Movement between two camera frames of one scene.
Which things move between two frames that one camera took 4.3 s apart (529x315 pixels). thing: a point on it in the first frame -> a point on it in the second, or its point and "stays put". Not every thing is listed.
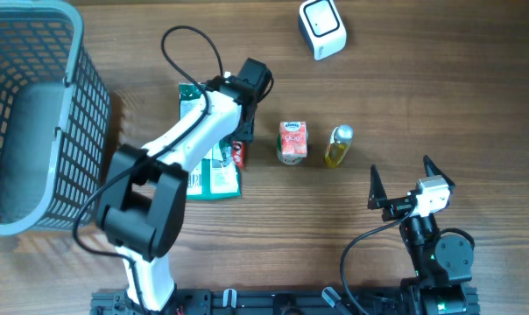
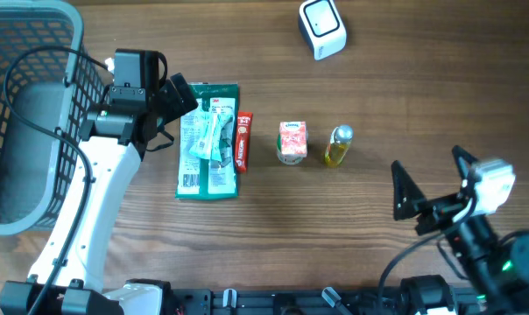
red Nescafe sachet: (239, 153) stays put
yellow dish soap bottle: (340, 139) stays put
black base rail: (257, 302) stays put
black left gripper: (248, 135) -> (176, 106)
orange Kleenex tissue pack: (293, 138) stays put
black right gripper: (393, 206) -> (400, 185)
